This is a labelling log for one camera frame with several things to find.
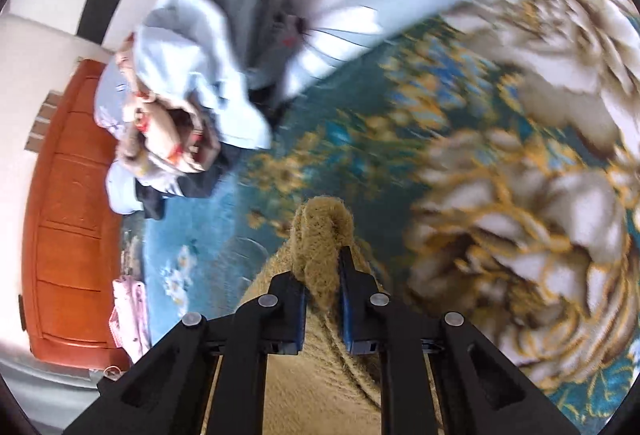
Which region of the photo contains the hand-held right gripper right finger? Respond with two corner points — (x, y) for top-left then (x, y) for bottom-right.
(338, 246), (583, 435)

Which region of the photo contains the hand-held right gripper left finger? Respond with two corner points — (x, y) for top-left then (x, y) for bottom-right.
(62, 271), (308, 435)

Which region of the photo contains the tan fuzzy sweater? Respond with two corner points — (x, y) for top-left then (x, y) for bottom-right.
(202, 197), (443, 435)

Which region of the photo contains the pile of mixed clothes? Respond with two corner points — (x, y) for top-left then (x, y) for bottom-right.
(94, 0), (273, 216)

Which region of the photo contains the teal floral blanket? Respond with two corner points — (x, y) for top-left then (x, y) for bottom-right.
(119, 0), (640, 435)

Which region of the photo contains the pink patterned cloth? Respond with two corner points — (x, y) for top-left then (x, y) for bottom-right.
(109, 279), (152, 363)

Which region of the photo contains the dark navy garment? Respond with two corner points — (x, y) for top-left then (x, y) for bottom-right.
(136, 142), (242, 222)

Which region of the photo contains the beige patterned garment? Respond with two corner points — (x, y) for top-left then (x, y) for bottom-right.
(114, 32), (221, 176)

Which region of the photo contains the orange wooden headboard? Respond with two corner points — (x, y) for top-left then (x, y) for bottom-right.
(21, 59), (132, 371)

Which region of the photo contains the grey garment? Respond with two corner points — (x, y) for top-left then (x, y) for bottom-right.
(199, 0), (310, 103)

